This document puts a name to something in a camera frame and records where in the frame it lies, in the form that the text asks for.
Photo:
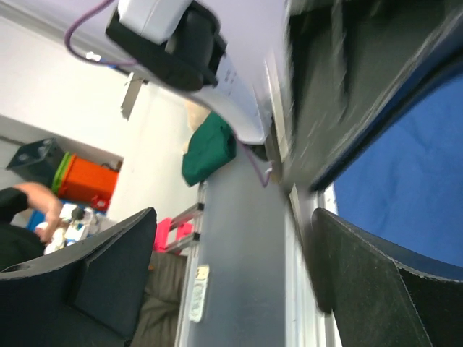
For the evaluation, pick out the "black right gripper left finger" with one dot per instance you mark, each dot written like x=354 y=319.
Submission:
x=86 y=294

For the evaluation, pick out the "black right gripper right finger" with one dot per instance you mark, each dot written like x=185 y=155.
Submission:
x=380 y=293

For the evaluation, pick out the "blue surgical cloth wrap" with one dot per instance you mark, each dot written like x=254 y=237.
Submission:
x=407 y=186

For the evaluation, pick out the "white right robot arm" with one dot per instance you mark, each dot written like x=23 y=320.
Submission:
x=353 y=68

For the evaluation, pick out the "pink object in background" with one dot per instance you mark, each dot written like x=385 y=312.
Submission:
x=174 y=235

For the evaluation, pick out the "orange storage crate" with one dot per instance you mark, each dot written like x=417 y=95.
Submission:
x=81 y=180

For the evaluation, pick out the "aluminium step ladder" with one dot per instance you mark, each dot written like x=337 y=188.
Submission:
x=195 y=212

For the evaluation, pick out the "black storage crate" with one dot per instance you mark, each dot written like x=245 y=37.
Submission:
x=37 y=161

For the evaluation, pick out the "green cloth bundle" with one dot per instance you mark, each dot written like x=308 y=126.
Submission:
x=212 y=146

